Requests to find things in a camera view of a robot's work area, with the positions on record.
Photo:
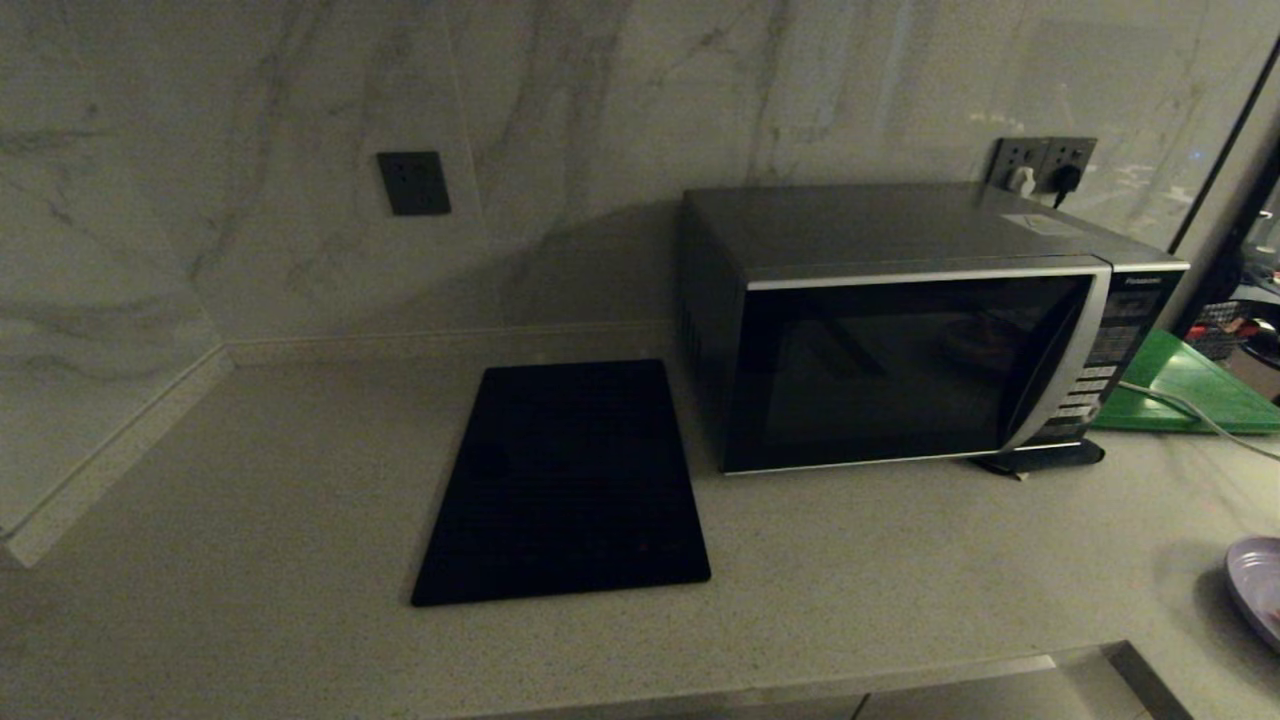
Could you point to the black glass microwave door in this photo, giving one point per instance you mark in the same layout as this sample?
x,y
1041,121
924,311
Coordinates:
x,y
900,370

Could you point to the black and silver microwave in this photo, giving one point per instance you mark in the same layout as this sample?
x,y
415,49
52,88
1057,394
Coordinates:
x,y
900,225

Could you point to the purple plate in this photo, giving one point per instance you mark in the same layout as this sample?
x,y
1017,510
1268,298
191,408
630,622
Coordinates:
x,y
1258,585

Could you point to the black induction cooktop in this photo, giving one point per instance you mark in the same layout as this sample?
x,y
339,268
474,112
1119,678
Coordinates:
x,y
565,480

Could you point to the white power plug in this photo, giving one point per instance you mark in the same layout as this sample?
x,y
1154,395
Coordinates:
x,y
1021,181

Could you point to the black power plug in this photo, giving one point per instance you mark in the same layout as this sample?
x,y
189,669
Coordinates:
x,y
1066,180

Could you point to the green cutting board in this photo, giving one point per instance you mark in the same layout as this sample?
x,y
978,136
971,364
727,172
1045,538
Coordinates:
x,y
1195,385

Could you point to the dark single wall socket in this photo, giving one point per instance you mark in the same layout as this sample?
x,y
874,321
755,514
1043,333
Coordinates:
x,y
413,183

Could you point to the dark double wall socket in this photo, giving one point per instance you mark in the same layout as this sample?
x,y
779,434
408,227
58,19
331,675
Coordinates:
x,y
1040,158

